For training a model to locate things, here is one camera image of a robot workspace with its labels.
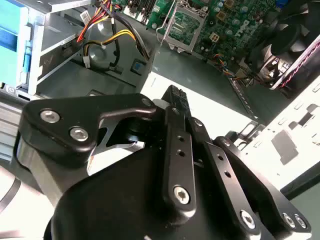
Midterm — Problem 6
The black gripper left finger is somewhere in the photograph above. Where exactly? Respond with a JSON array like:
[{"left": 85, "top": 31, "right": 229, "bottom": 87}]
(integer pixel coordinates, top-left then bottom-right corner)
[{"left": 16, "top": 84, "right": 199, "bottom": 215}]

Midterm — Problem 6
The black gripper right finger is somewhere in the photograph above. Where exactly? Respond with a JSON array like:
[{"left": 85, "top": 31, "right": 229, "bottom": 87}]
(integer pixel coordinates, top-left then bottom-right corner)
[{"left": 180, "top": 88, "right": 312, "bottom": 238}]

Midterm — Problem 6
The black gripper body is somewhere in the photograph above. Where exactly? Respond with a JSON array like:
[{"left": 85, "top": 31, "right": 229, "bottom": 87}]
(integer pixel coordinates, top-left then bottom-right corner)
[{"left": 43, "top": 117, "right": 313, "bottom": 240}]

